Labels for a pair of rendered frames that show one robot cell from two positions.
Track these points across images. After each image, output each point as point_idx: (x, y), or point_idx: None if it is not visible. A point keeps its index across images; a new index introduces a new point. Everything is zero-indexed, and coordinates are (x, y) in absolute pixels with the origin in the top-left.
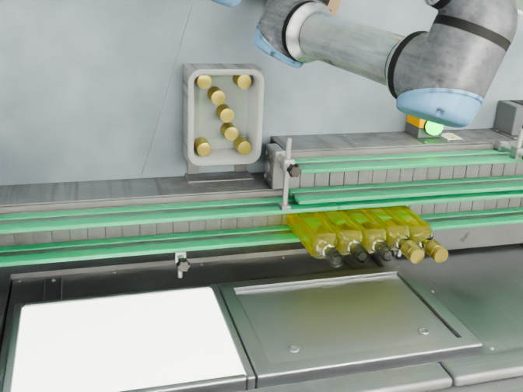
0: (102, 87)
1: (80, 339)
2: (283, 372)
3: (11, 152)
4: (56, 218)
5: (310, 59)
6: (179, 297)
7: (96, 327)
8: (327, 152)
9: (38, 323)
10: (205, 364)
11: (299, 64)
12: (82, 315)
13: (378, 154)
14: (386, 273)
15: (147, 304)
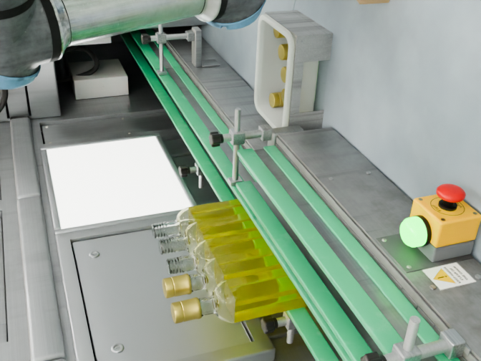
0: (264, 11)
1: (114, 160)
2: (57, 247)
3: (235, 43)
4: (187, 92)
5: (196, 16)
6: (174, 193)
7: (128, 164)
8: (298, 162)
9: (134, 144)
10: (76, 210)
11: (210, 23)
12: (145, 157)
13: (330, 205)
14: (249, 331)
15: (162, 180)
